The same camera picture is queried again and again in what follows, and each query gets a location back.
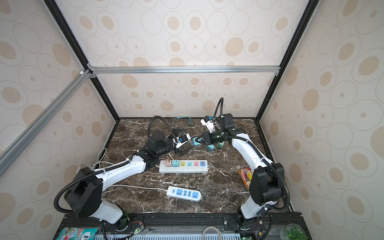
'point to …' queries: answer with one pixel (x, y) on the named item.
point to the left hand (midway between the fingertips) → (191, 135)
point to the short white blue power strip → (182, 193)
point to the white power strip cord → (99, 162)
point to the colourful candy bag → (246, 175)
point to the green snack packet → (72, 233)
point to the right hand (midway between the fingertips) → (199, 139)
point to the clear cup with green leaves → (293, 231)
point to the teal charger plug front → (175, 163)
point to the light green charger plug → (220, 144)
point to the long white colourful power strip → (185, 166)
